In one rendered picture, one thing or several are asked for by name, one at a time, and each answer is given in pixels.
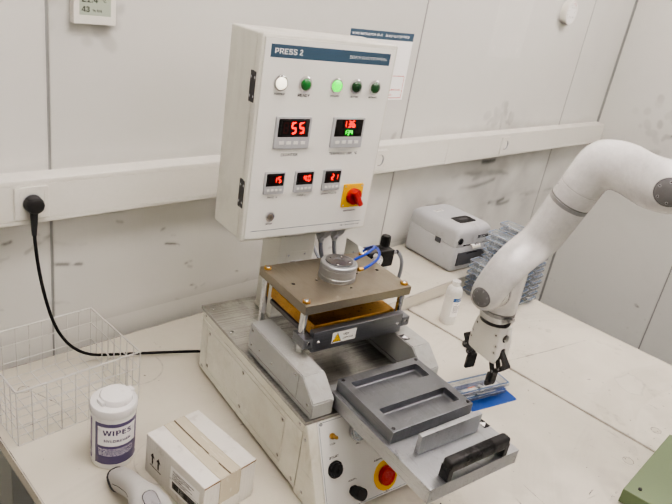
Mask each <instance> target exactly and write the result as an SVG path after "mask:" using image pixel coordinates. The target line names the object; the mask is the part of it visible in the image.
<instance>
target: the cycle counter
mask: <svg viewBox="0 0 672 504"><path fill-rule="evenodd" d="M306 123H307V121H283V125H282V133H281V135H305V130H306Z"/></svg>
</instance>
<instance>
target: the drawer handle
mask: <svg viewBox="0 0 672 504"><path fill-rule="evenodd" d="M509 446H510V437H509V436H508V435H507V434H505V433H501V434H498V435H496V436H494V437H491V438H489V439H487V440H484V441H482V442H480V443H477V444H475V445H473V446H470V447H468V448H466V449H463V450H461V451H458V452H456V453H454V454H451V455H449V456H447V457H445V458H444V461H443V462H442V464H441V467H440V471H439V474H438V475H439V476H440V477H441V478H442V479H443V480H444V481H445V482H446V483H447V482H449V481H451V479H452V476H453V472H455V471H458V470H460V469H462V468H464V467H466V466H469V465H471V464H473V463H475V462H477V461H480V460H482V459H484V458H486V457H489V456H491V455H493V454H495V453H498V454H499V455H500V456H501V457H504V456H506V455H507V452H508V449H509Z"/></svg>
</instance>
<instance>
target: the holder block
mask: <svg viewBox="0 0 672 504"><path fill-rule="evenodd" d="M336 390H337V391H338V392H339V393H340V394H341V395H342V396H343V397H344V398H345V399H346V400H347V401H348V402H349V403H350V404H351V405H352V406H353V407H354V408H355V409H356V410H357V411H358V412H359V413H360V414H361V415H362V416H363V417H364V418H365V419H366V420H367V421H368V422H369V423H370V424H371V425H372V426H373V427H374V428H375V429H376V430H377V431H378V432H379V433H380V434H381V435H382V436H383V437H384V438H385V439H386V440H387V441H388V442H389V443H390V444H391V443H394V442H397V441H399V440H402V439H405V438H407V437H410V436H412V435H415V434H418V433H420V432H423V431H425V430H428V429H431V428H433V427H436V426H439V425H441V424H444V423H446V422H449V421H452V420H454V419H457V418H460V417H462V416H465V415H467V414H470V412H471V408H472V405H473V403H472V402H471V401H470V400H468V399H467V398H466V397H465V396H463V395H462V394H461V393H460V392H458V391H457V390H456V389H455V388H453V387H452V386H451V385H450V384H449V383H447V382H446V381H445V380H444V379H442V378H441V377H440V376H439V375H437V374H436V373H435V372H434V371H432V370H431V369H430V368H429V367H427V366H426V365H425V364H424V363H422V362H421V361H420V360H419V359H417V358H416V357H414V358H411V359H407V360H404V361H400V362H397V363H393V364H390V365H386V366H383V367H379V368H376V369H372V370H369V371H365V372H361V373H358V374H354V375H351V376H347V377H344V378H340V379H338V382H337V388H336Z"/></svg>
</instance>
